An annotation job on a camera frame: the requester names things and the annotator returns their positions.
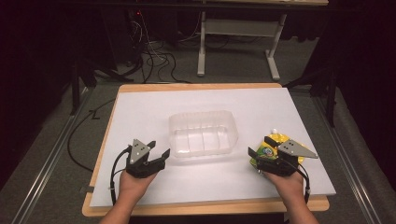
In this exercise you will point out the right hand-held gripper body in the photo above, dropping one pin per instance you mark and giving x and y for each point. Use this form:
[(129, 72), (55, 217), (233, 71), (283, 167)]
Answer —
[(281, 166)]

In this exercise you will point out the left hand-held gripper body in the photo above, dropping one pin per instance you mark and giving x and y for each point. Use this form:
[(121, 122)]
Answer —
[(140, 168)]

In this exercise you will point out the yellow spouted drink pouch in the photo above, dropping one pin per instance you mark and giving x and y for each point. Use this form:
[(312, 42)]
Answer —
[(268, 153)]

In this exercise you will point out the clear plastic container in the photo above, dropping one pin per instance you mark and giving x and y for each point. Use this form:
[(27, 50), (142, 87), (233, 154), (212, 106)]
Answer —
[(202, 137)]

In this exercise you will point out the person's left hand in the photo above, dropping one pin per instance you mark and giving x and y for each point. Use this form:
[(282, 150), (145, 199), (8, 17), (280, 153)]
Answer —
[(134, 186)]

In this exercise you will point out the person's right hand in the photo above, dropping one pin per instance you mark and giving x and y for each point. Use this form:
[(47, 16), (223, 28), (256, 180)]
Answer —
[(289, 186)]

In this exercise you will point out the white board sheet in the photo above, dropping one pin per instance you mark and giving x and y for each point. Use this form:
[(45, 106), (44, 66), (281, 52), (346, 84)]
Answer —
[(202, 180)]

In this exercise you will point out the wooden table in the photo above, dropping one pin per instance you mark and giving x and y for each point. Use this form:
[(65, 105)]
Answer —
[(199, 210)]

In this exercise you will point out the black metal stand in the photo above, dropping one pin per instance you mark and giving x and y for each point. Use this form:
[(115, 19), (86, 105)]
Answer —
[(81, 77), (323, 84)]

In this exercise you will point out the metal floor rail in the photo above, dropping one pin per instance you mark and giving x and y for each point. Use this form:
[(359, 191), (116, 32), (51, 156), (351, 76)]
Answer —
[(46, 168), (345, 158)]

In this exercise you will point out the white metal desk frame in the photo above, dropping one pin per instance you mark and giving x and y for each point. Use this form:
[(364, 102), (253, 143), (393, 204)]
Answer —
[(239, 28)]

